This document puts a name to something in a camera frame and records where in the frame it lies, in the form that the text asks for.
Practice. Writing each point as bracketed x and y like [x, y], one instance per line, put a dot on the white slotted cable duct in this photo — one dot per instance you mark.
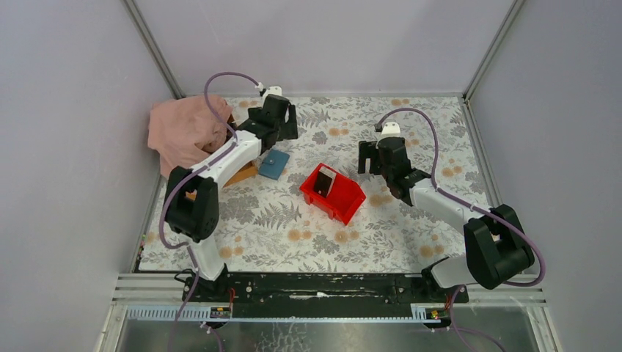
[413, 314]

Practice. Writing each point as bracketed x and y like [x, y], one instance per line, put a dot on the red plastic bin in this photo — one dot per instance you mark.
[342, 203]

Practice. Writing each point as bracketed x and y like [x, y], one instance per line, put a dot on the wooden organizer tray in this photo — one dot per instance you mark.
[240, 174]

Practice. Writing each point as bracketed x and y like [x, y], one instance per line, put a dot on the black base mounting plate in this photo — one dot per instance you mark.
[256, 294]

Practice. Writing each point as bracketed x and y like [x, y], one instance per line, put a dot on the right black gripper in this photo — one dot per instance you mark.
[374, 155]

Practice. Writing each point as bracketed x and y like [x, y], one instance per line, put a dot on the blue card holder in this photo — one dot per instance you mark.
[273, 164]

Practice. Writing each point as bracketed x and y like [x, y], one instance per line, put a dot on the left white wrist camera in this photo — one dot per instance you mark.
[264, 91]

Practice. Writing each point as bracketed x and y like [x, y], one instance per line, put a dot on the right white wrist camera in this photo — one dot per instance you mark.
[388, 129]

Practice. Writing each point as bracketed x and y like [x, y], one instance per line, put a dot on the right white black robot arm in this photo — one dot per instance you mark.
[494, 250]

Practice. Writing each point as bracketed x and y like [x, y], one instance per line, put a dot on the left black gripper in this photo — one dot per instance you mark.
[281, 125]

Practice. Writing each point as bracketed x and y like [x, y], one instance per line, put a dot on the pink cloth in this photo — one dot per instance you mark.
[184, 132]

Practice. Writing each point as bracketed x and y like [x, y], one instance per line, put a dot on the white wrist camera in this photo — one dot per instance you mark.
[388, 129]
[264, 91]

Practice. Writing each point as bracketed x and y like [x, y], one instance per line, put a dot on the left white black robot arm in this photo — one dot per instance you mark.
[191, 206]

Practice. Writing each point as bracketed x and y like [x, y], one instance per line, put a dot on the floral patterned table mat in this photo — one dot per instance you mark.
[265, 225]

